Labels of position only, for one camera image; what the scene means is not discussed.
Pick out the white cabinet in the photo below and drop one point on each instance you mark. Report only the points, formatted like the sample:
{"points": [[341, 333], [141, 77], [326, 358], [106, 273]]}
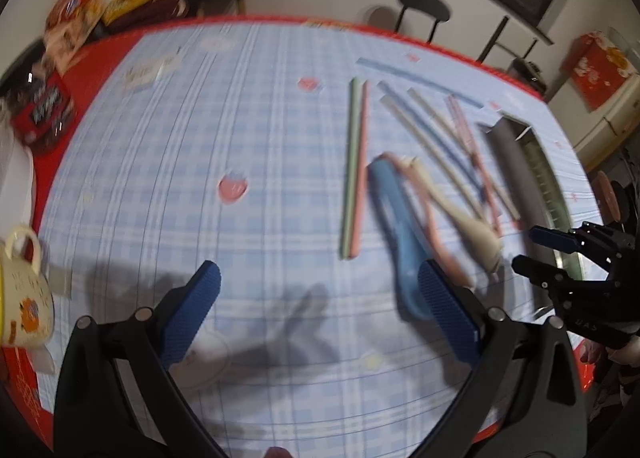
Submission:
{"points": [[615, 133]]}

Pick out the cream printed mug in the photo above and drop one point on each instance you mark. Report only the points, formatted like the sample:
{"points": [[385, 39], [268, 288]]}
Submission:
{"points": [[25, 298]]}

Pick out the metal utensil tray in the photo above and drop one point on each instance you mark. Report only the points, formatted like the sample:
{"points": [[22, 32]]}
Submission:
{"points": [[520, 173]]}

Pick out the red printed box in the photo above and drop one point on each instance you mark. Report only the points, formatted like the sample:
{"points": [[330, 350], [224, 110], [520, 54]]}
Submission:
{"points": [[597, 70]]}

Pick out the beige chopstick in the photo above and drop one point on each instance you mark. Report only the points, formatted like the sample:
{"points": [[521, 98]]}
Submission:
{"points": [[435, 155], [475, 158]]}

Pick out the clear plastic wrapper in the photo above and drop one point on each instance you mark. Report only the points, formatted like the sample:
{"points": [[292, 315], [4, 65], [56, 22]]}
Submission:
{"points": [[142, 75]]}

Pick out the dark maroon bag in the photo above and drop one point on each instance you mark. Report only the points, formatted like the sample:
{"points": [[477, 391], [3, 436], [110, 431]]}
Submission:
{"points": [[150, 13]]}

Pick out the pink spoon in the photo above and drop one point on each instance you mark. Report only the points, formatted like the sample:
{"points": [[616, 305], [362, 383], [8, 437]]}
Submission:
{"points": [[431, 220]]}

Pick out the person's right hand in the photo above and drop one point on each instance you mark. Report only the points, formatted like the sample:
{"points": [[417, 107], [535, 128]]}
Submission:
{"points": [[626, 352]]}

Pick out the black round stool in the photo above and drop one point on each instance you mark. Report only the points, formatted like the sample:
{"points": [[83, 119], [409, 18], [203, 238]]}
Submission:
{"points": [[422, 5]]}

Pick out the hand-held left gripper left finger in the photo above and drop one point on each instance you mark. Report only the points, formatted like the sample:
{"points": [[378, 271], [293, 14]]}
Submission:
{"points": [[200, 308]]}

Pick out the pink round stool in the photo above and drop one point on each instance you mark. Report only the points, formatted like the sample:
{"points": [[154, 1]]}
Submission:
{"points": [[606, 193]]}

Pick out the orange snack bag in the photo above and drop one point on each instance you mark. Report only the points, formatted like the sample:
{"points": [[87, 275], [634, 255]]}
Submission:
{"points": [[70, 18]]}

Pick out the blue spoon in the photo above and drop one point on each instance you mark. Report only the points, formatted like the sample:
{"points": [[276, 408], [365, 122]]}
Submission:
{"points": [[400, 238]]}

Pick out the red snack packet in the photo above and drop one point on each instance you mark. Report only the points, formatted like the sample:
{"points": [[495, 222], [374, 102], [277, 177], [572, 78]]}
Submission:
{"points": [[42, 110]]}

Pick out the blue plaid printed tablecloth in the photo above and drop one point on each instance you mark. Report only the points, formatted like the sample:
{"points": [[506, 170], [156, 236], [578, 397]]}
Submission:
{"points": [[250, 138]]}

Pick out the dark rice cooker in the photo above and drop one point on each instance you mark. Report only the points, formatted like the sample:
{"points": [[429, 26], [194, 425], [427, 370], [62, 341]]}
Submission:
{"points": [[527, 73]]}

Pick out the pink chopstick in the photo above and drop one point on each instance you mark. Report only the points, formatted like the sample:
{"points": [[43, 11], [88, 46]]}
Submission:
{"points": [[470, 145], [361, 163]]}

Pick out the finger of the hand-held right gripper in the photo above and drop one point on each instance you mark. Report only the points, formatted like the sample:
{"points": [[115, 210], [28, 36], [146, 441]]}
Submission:
{"points": [[537, 272], [552, 239]]}

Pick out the green chopstick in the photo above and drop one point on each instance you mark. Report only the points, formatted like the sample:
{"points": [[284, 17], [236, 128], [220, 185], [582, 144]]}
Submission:
{"points": [[351, 163]]}

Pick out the blue chopstick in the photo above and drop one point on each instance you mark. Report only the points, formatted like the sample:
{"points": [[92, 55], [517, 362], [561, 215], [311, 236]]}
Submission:
{"points": [[440, 140]]}

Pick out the beige spoon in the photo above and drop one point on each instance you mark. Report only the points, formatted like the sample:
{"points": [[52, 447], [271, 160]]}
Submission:
{"points": [[477, 240]]}

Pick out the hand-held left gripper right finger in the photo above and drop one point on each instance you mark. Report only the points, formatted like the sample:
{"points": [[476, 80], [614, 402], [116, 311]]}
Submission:
{"points": [[445, 313]]}

